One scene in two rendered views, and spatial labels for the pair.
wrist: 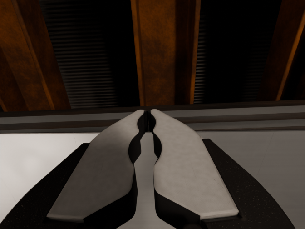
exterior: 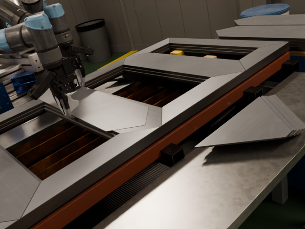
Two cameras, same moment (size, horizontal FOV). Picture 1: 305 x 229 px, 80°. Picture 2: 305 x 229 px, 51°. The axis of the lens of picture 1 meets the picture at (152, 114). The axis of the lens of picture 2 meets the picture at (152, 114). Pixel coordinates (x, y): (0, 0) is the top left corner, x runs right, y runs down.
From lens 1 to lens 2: 1.13 m
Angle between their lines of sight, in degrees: 51
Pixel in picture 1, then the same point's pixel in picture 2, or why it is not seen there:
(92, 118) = (82, 124)
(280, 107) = (60, 115)
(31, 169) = (97, 117)
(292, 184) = not seen: hidden behind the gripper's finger
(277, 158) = not seen: hidden behind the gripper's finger
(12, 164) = (98, 119)
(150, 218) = (100, 102)
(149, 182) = (87, 108)
